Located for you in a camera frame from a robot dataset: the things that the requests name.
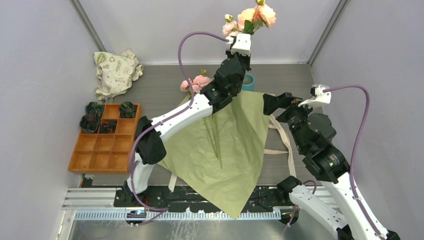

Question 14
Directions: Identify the crumpled printed cloth bag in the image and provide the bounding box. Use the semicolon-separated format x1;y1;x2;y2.
93;49;144;101

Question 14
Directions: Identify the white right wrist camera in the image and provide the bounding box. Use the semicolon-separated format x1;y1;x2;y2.
298;84;332;109

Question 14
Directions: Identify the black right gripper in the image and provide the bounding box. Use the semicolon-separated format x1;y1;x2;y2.
262;90;319;151

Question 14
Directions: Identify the teal cylindrical vase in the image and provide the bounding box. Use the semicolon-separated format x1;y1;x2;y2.
241;73;255;92

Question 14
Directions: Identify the dark rolled fabric top left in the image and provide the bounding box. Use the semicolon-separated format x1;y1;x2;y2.
85;102;105;118

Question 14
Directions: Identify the green wrapping paper sheet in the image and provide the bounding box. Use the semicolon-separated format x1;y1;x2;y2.
159;91;270;219

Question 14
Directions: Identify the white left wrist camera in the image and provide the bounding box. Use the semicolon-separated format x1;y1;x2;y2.
226;33;252;57

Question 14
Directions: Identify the orange compartment tray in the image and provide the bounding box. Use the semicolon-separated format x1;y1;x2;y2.
67;103;142;174

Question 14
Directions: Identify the beige satin ribbon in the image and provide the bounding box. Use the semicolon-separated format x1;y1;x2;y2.
162;113;295;196

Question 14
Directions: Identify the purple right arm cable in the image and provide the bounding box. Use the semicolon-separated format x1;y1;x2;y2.
281;84;387;240

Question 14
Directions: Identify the pink flower bouquet orange paper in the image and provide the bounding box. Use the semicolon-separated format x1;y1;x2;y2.
179;69;223;170

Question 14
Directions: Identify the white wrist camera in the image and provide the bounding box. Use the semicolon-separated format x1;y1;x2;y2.
298;84;332;109
226;33;252;57

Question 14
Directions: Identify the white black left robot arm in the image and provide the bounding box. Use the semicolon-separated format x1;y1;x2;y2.
124;50;251;207

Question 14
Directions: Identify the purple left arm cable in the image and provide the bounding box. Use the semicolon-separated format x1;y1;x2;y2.
127;31;233;227

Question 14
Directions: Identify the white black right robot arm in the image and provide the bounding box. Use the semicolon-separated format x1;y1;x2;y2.
263;92;400;240

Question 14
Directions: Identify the dark rolled fabric middle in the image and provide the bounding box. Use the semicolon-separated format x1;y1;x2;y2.
98;120;118;134

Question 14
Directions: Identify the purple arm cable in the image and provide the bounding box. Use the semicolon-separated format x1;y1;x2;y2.
127;31;233;227
281;84;387;240

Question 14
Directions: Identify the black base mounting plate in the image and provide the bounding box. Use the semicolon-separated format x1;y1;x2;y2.
113;186;300;224

